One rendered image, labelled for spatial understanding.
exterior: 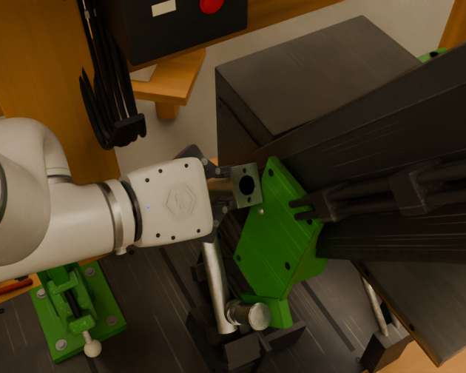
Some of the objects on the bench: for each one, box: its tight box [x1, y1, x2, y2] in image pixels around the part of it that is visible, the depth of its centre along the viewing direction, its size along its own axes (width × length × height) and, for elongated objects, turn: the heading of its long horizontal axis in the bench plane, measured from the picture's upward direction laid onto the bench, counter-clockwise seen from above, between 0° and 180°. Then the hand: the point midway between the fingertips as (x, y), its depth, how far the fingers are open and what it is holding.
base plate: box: [0, 239, 414, 373], centre depth 101 cm, size 42×110×2 cm, turn 119°
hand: (233, 186), depth 72 cm, fingers closed on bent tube, 3 cm apart
